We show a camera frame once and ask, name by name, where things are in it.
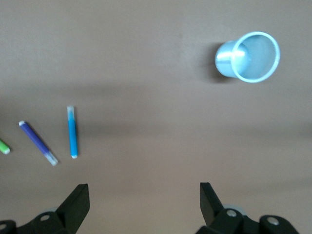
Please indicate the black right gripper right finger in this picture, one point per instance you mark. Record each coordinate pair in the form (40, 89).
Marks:
(212, 207)

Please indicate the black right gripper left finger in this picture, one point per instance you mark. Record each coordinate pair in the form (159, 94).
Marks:
(73, 209)

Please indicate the blue marker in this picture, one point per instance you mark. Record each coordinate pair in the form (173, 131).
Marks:
(72, 134)

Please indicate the purple marker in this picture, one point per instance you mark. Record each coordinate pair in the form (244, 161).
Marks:
(36, 141)

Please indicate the green marker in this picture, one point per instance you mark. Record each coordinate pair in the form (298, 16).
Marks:
(3, 147)

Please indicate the blue mesh cup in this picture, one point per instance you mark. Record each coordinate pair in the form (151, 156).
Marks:
(226, 61)

